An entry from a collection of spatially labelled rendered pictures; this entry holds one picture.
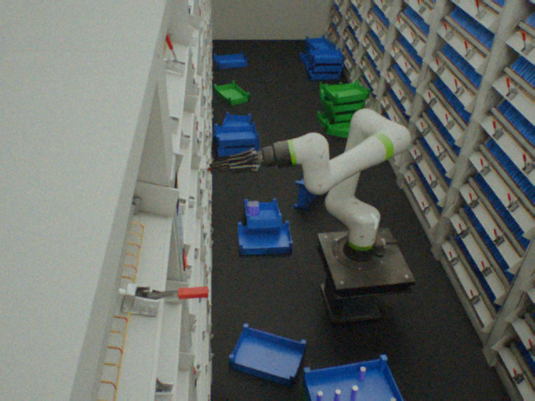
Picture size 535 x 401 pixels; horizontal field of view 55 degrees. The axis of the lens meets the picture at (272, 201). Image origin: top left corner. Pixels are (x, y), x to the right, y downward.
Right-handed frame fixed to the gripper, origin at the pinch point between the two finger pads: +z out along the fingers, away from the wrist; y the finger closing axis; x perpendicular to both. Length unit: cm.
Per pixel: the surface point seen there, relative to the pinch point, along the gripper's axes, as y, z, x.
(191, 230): -54, 4, 17
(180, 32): -26, -4, 58
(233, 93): 267, 8, -96
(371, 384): -56, -38, -65
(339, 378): -52, -28, -63
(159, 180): -95, -5, 61
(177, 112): -63, -4, 55
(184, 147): -45, 1, 36
